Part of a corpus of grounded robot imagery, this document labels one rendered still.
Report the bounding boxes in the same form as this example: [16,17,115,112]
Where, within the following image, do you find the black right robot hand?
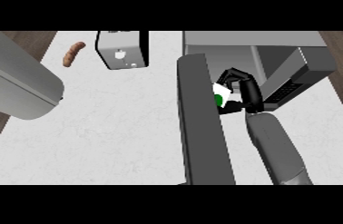
[214,67,265,115]

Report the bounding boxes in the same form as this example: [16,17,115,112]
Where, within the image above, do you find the white green milk carton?
[211,83,234,109]

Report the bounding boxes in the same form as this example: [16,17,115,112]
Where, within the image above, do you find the grey microwave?
[182,31,337,112]

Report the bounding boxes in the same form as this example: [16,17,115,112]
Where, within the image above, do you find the dark grey microwave door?
[176,53,237,186]

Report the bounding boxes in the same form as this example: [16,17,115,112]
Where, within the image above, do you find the silver toaster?
[93,31,151,71]

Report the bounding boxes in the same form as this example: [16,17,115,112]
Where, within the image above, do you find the brown sausage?
[62,41,87,68]

